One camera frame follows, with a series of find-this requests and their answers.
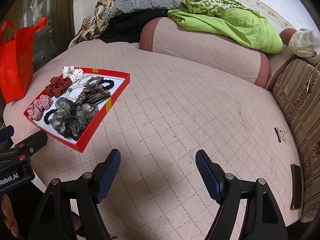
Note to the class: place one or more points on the leopard print cloth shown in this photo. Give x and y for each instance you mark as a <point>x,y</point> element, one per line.
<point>95,24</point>

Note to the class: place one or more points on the dark brown phone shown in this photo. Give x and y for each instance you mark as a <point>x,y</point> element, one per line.
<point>297,187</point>

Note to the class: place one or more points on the red white plaid scrunchie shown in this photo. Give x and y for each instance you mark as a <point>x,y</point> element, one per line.
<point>36,109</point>

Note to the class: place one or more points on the grey organza scrunchie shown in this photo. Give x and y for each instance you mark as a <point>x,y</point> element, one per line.
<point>70,120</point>

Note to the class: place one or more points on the striped brown cushion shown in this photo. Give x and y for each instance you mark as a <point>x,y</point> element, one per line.
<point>296,90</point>

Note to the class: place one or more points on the pink bolster pillow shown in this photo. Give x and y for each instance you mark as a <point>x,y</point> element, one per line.
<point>163,35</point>

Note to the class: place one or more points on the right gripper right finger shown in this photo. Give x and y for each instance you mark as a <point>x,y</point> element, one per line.
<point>262,219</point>

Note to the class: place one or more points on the red dotted scrunchie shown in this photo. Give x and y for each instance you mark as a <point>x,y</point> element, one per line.
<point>58,85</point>

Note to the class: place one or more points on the small hair clip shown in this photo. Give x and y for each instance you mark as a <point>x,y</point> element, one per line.
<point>281,134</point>

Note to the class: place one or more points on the person's left hand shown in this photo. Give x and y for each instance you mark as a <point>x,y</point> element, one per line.
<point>8,215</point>

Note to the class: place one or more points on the white floral scrunchie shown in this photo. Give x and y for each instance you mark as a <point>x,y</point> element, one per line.
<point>75,74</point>

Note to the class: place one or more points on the black garment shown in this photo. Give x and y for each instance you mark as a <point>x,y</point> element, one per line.
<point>128,27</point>

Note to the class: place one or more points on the black rhinestone hair claw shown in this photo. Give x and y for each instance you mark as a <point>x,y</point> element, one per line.
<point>95,90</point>

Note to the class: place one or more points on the wooden glass door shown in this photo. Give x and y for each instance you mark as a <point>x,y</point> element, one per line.
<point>51,40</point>

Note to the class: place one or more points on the red box lid tray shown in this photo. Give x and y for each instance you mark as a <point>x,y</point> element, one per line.
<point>121,80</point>

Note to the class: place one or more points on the red gift bag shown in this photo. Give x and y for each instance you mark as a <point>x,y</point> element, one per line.
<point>17,62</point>

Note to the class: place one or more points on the white plastic bag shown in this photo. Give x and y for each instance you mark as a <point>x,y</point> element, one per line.
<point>305,43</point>

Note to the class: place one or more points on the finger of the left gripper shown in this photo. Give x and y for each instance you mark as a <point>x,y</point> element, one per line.
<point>6,133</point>
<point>32,144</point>

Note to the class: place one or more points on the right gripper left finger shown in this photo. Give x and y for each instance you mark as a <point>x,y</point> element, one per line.
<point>55,221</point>

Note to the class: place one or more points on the pink quilted bedspread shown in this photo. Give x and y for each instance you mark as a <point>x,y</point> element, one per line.
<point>171,109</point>

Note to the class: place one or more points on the green blanket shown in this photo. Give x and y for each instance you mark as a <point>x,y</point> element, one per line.
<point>231,19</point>

